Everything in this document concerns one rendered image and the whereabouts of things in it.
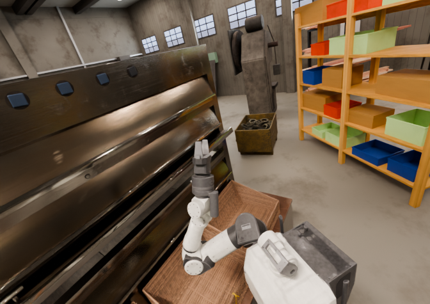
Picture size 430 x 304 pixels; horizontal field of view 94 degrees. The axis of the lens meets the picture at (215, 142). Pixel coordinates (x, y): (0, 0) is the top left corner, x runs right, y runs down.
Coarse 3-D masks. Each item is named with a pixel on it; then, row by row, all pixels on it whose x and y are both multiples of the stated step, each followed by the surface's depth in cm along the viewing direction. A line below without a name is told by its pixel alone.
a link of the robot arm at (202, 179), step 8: (200, 160) 73; (208, 160) 77; (200, 168) 75; (208, 168) 78; (192, 176) 79; (200, 176) 76; (208, 176) 77; (192, 184) 78; (200, 184) 75; (208, 184) 76
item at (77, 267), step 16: (208, 144) 156; (160, 176) 131; (144, 192) 118; (160, 192) 111; (128, 208) 107; (144, 208) 103; (96, 224) 103; (112, 224) 98; (128, 224) 96; (80, 240) 94; (64, 256) 87; (48, 272) 81; (16, 288) 79; (32, 288) 76
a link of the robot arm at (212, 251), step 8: (224, 232) 85; (216, 240) 85; (224, 240) 83; (200, 248) 87; (208, 248) 84; (216, 248) 83; (224, 248) 82; (232, 248) 82; (208, 256) 83; (216, 256) 83; (224, 256) 83; (192, 264) 81; (200, 264) 81; (208, 264) 82; (192, 272) 82; (200, 272) 82
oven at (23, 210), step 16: (208, 64) 160; (208, 80) 162; (192, 112) 149; (160, 128) 126; (128, 144) 109; (144, 144) 117; (224, 144) 189; (112, 160) 103; (176, 160) 152; (80, 176) 91; (48, 192) 82; (64, 192) 86; (16, 208) 74; (32, 208) 78; (0, 224) 71; (16, 224) 75; (176, 240) 146; (32, 272) 87
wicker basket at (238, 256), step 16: (208, 240) 161; (176, 256) 141; (240, 256) 145; (160, 272) 131; (176, 272) 139; (208, 272) 149; (224, 272) 146; (240, 272) 144; (144, 288) 122; (160, 288) 129; (176, 288) 137; (192, 288) 141; (208, 288) 139; (224, 288) 137; (240, 288) 125
